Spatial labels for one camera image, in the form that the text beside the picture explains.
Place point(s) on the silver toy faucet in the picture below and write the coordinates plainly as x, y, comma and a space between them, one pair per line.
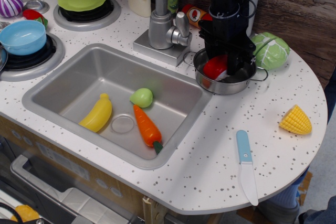
165, 40

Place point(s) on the grey shoe with sock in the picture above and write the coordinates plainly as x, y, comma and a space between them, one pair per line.
283, 207

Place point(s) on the orange toy carrot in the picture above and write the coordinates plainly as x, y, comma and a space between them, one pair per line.
151, 135

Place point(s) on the green toy can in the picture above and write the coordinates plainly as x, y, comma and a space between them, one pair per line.
172, 6

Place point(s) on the blue white toy knife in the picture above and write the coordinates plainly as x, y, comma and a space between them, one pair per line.
247, 177

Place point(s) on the grey stove knob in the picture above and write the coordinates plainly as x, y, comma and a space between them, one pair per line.
37, 5

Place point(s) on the small steel pan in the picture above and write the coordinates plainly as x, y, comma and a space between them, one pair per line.
229, 85

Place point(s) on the red toy ketchup bottle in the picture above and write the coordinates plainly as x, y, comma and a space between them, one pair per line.
195, 15

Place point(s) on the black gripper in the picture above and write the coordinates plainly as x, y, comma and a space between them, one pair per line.
227, 36

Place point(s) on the purple toy onion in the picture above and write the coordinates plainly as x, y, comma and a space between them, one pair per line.
11, 8

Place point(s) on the blue toy bowl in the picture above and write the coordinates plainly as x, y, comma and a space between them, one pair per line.
23, 37

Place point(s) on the yellow toy corn piece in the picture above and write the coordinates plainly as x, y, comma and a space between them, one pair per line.
296, 121

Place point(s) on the green toy cabbage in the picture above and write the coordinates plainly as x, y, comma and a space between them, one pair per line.
271, 51

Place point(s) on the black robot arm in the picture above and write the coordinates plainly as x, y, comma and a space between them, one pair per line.
224, 8

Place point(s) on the yellow toy banana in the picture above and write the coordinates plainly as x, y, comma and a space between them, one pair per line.
99, 115

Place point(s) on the grey toy sink basin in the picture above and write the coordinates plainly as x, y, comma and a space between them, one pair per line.
68, 94

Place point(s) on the back right stove burner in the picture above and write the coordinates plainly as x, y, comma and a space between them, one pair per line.
97, 18

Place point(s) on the front left stove burner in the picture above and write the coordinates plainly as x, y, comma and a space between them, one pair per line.
22, 68

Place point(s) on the orange toy below counter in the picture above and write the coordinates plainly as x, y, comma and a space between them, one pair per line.
27, 213

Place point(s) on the red toy strawberry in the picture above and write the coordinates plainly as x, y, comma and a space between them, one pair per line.
31, 14

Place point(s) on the green toy pear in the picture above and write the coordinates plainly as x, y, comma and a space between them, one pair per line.
142, 97

